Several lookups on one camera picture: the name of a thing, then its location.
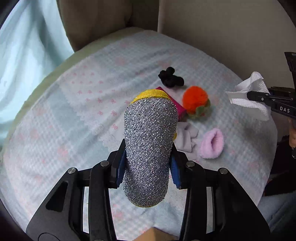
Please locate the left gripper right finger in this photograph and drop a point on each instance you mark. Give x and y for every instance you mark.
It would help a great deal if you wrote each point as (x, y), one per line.
(190, 176)

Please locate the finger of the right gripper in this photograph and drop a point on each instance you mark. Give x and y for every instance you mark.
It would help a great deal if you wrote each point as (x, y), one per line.
(276, 99)

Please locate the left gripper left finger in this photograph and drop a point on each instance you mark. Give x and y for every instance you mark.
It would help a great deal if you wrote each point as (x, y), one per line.
(107, 174)

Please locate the white paper towel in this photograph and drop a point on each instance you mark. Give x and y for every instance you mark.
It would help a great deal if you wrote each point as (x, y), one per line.
(257, 110)

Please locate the silver glitter yellow-trimmed pouch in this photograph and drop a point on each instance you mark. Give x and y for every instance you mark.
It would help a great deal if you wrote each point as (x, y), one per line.
(150, 125)

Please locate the pink fuzzy sock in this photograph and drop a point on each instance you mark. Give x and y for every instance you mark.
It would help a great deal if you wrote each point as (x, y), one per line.
(212, 144)

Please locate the orange pompom with green leaves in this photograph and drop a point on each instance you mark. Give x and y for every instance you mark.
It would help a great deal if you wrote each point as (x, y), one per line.
(195, 101)

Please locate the magenta fabric pouch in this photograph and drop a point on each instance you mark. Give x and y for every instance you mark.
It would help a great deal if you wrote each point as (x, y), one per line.
(181, 111)

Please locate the black sock bundle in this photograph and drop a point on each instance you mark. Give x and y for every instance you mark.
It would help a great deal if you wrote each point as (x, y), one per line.
(170, 80)

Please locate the cardboard box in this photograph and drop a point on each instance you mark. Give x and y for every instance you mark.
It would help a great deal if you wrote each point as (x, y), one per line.
(154, 234)

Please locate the blue checked bed blanket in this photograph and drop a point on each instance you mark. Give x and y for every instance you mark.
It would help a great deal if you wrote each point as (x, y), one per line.
(78, 120)

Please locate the grey cloth piece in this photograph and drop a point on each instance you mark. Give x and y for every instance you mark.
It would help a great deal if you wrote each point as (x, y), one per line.
(185, 135)

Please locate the beige curtain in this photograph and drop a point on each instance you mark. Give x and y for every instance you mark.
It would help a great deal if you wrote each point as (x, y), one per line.
(85, 21)

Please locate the light blue hanging sheet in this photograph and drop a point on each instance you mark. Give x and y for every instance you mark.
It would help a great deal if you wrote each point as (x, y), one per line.
(33, 44)

